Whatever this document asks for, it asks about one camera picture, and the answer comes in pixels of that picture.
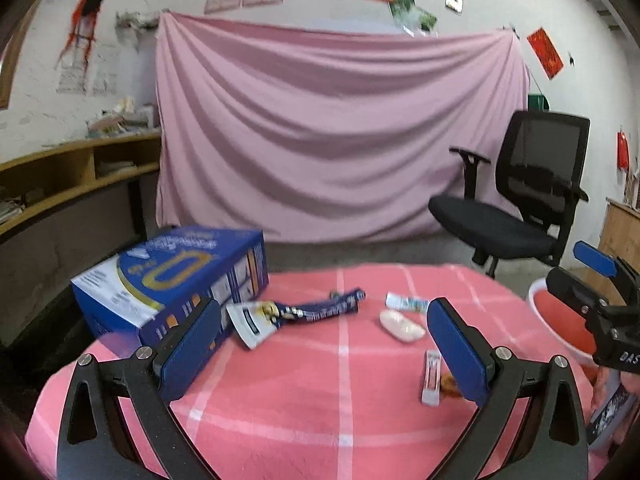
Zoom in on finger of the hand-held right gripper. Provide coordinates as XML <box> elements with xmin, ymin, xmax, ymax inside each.
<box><xmin>573</xmin><ymin>241</ymin><xmax>640</xmax><ymax>307</ymax></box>
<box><xmin>546</xmin><ymin>267</ymin><xmax>627</xmax><ymax>331</ymax></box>

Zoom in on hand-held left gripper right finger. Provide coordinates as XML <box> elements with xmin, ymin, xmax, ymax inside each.
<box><xmin>426</xmin><ymin>297</ymin><xmax>590</xmax><ymax>480</ymax></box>

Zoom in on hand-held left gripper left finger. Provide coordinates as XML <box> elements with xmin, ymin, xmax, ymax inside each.
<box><xmin>56</xmin><ymin>297</ymin><xmax>223</xmax><ymax>480</ymax></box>

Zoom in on white red sachet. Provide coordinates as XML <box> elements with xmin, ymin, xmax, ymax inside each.
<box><xmin>421</xmin><ymin>350</ymin><xmax>443</xmax><ymax>407</ymax></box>

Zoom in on coral bucket with white rim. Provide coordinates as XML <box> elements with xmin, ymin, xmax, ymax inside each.
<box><xmin>528</xmin><ymin>277</ymin><xmax>601</xmax><ymax>382</ymax></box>

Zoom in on white squeezed tube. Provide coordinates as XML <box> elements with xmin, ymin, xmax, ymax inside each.
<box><xmin>225</xmin><ymin>300</ymin><xmax>281</xmax><ymax>351</ymax></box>

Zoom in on white oval soap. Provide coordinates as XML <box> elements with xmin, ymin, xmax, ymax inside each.
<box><xmin>379</xmin><ymin>310</ymin><xmax>427</xmax><ymax>344</ymax></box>

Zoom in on small white tube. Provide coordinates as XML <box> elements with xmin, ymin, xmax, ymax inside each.
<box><xmin>385</xmin><ymin>293</ymin><xmax>430</xmax><ymax>314</ymax></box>

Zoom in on blue printed lanyard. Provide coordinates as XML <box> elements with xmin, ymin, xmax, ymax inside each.
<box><xmin>272</xmin><ymin>287</ymin><xmax>366</xmax><ymax>323</ymax></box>

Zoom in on person's right hand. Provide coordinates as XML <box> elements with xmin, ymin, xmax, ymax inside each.
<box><xmin>591</xmin><ymin>365</ymin><xmax>640</xmax><ymax>413</ymax></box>

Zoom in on wooden cabinet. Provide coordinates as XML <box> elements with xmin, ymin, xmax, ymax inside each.
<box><xmin>597</xmin><ymin>197</ymin><xmax>640</xmax><ymax>271</ymax></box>

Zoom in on blue cardboard box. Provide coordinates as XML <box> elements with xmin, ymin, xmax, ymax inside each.
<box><xmin>71</xmin><ymin>226</ymin><xmax>271</xmax><ymax>348</ymax></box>

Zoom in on black mesh office chair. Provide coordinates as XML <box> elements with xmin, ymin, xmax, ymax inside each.
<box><xmin>428</xmin><ymin>110</ymin><xmax>591</xmax><ymax>278</ymax></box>

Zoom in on pink checked blanket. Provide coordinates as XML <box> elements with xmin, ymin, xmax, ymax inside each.
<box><xmin>25</xmin><ymin>262</ymin><xmax>601</xmax><ymax>480</ymax></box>

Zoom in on papers in shelf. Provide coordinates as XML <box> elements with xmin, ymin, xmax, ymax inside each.
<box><xmin>95</xmin><ymin>160</ymin><xmax>136</xmax><ymax>176</ymax></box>
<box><xmin>0</xmin><ymin>187</ymin><xmax>46</xmax><ymax>223</ymax></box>

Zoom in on red diamond paper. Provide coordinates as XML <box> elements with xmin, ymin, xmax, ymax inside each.
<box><xmin>526</xmin><ymin>27</ymin><xmax>565</xmax><ymax>81</ymax></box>

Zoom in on wooden shelf desk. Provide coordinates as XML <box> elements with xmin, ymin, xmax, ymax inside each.
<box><xmin>0</xmin><ymin>132</ymin><xmax>162</xmax><ymax>241</ymax></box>

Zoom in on stack of books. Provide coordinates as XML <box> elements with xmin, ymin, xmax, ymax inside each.
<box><xmin>85</xmin><ymin>96</ymin><xmax>156</xmax><ymax>138</ymax></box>

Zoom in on pink hanging sheet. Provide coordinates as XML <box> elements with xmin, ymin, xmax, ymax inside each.
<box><xmin>154</xmin><ymin>10</ymin><xmax>531</xmax><ymax>246</ymax></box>

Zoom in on green photo prints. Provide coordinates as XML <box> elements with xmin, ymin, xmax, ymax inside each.
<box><xmin>389</xmin><ymin>0</ymin><xmax>438</xmax><ymax>36</ymax></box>

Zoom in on red tassel decoration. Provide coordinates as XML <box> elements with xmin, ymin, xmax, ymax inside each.
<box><xmin>55</xmin><ymin>0</ymin><xmax>110</xmax><ymax>68</ymax></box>

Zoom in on paper wall calendar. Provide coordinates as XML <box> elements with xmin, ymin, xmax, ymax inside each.
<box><xmin>56</xmin><ymin>55</ymin><xmax>113</xmax><ymax>96</ymax></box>

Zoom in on small wall shelf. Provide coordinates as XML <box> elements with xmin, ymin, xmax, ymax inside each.
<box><xmin>116</xmin><ymin>9</ymin><xmax>161</xmax><ymax>31</ymax></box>

